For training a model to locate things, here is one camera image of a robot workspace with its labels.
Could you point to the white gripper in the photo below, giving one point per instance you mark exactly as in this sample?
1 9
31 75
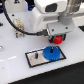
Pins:
59 26

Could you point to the red gear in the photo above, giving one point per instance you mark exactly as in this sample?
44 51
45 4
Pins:
58 39

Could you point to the blue gear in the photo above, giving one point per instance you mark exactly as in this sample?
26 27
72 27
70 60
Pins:
51 53

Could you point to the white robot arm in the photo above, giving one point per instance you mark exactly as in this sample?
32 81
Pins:
47 10

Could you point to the left metal peg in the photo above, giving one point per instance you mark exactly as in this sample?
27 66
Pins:
35 55

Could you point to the beige connector block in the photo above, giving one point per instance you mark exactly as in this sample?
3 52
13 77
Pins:
19 23

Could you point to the black peg base plate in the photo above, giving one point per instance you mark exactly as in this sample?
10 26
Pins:
41 59

